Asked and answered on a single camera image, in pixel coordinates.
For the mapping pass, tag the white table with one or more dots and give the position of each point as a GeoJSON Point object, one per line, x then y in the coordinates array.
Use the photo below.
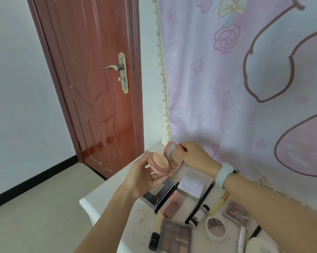
{"type": "Point", "coordinates": [108, 200]}

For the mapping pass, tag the small black white bottle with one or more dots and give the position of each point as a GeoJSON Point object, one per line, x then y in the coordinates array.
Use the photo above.
{"type": "Point", "coordinates": [199, 216]}

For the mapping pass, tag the person's left forearm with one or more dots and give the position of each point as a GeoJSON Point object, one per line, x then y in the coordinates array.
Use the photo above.
{"type": "Point", "coordinates": [105, 223]}

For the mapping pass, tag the lilac cartoon cloth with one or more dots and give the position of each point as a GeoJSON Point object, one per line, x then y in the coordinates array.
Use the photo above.
{"type": "Point", "coordinates": [226, 89]}

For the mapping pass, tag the black eyeliner pencils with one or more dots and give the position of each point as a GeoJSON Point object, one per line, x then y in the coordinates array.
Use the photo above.
{"type": "Point", "coordinates": [167, 197]}

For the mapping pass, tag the pink cushion compact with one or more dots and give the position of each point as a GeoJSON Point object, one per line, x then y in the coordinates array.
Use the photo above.
{"type": "Point", "coordinates": [159, 163]}

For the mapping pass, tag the person's right forearm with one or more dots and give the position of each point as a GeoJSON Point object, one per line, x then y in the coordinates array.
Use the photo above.
{"type": "Point", "coordinates": [279, 213]}

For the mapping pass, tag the black eyeliner pencil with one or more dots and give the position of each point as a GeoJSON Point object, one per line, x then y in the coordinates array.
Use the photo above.
{"type": "Point", "coordinates": [200, 202]}

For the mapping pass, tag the silver square palette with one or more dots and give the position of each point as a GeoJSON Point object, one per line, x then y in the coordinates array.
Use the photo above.
{"type": "Point", "coordinates": [192, 185]}

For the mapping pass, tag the round white powder compact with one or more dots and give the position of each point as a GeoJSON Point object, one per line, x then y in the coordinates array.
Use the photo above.
{"type": "Point", "coordinates": [216, 227]}

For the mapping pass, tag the pink lip gloss tube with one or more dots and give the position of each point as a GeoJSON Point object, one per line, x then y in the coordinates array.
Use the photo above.
{"type": "Point", "coordinates": [173, 205]}

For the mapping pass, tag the black pen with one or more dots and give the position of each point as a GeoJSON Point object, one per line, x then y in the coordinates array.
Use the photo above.
{"type": "Point", "coordinates": [254, 231]}

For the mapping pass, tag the small red blush palette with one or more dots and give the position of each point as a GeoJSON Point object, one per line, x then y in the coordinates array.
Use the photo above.
{"type": "Point", "coordinates": [237, 212]}

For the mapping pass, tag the white oval compact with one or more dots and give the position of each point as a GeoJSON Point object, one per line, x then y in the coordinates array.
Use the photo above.
{"type": "Point", "coordinates": [261, 246]}

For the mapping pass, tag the dark grey palette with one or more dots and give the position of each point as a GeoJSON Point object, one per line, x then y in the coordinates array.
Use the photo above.
{"type": "Point", "coordinates": [157, 193]}

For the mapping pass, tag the beige concealer tube black cap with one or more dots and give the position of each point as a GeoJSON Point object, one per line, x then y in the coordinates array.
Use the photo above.
{"type": "Point", "coordinates": [155, 234]}

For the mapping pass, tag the orange brown eyeshadow palette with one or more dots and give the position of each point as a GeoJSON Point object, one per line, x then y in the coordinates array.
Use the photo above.
{"type": "Point", "coordinates": [175, 237]}

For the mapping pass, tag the white smartwatch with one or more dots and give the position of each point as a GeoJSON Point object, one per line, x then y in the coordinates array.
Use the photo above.
{"type": "Point", "coordinates": [225, 175]}

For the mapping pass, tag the person's right hand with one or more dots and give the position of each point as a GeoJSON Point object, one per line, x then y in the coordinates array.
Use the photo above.
{"type": "Point", "coordinates": [198, 158]}

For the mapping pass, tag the brown wooden door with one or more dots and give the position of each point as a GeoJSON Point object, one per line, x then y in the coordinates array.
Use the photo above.
{"type": "Point", "coordinates": [95, 89]}

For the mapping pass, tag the person's left hand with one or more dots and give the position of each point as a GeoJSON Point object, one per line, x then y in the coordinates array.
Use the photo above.
{"type": "Point", "coordinates": [142, 179]}

